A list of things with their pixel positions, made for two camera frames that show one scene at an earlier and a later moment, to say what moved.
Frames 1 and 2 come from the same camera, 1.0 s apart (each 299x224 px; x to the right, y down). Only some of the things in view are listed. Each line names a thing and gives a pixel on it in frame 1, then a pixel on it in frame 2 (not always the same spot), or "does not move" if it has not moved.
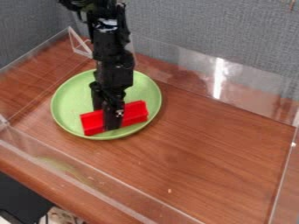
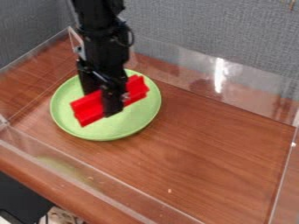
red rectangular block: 93,121 → 88,107
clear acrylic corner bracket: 80,46 does not move
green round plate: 73,100 does not move
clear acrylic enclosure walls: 176,137 does not move
